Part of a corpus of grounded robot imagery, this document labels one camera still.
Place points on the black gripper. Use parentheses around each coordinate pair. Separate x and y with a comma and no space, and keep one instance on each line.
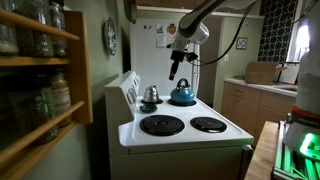
(177,58)

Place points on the small dark blue plate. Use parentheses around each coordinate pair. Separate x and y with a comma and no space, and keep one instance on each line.
(148,108)

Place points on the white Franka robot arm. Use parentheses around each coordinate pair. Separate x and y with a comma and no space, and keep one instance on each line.
(195,23)

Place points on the white electric stove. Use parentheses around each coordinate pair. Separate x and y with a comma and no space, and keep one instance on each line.
(173,156)

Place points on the white refrigerator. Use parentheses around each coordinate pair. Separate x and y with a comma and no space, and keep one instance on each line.
(150,63)

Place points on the small black coil burner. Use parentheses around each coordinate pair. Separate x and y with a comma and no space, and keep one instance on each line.
(208,124)
(160,101)

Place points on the small silver metal teapot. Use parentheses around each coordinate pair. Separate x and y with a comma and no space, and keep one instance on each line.
(151,94)

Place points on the large black coil burner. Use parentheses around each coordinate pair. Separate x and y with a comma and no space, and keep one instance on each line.
(162,125)
(191,103)

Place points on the white paper note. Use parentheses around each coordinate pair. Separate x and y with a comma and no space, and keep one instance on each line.
(161,36)

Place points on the paper with red picture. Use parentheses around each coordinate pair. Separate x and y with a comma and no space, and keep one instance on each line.
(171,31)

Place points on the wooden kitchen counter cabinet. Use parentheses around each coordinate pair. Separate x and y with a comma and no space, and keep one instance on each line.
(246,106)

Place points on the open cardboard box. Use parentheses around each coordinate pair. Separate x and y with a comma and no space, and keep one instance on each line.
(261,73)

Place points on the wooden spice shelf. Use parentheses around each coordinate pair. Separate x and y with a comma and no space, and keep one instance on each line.
(81,66)

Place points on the labelled jar with brown contents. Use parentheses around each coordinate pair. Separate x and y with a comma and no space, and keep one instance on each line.
(60,96)

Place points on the black white patterned curtain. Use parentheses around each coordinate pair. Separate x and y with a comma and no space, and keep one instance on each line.
(276,30)

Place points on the white paper sheet on counter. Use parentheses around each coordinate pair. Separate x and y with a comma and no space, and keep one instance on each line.
(289,74)

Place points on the slim glass spice jar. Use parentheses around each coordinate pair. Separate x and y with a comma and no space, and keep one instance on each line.
(58,20)

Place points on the large glass jar dark contents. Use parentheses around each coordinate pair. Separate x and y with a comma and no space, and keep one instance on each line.
(35,40)

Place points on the dark glass jar green herbs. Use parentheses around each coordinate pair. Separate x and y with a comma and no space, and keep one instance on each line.
(33,110)

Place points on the glass jar with pale contents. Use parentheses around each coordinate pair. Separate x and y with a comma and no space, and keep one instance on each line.
(6,40)

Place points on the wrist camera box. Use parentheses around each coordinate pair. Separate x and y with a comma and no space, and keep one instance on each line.
(191,56)

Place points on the white wall outlet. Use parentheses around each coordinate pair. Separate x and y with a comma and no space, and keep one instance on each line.
(226,57)

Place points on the decorative patterned wall plate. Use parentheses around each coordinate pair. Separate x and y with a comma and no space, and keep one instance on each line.
(110,36)

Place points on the small patterned wall tile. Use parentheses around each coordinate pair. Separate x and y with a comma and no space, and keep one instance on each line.
(241,43)

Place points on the green lit robot mount frame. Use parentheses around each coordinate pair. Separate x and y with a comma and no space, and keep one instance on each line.
(290,166)

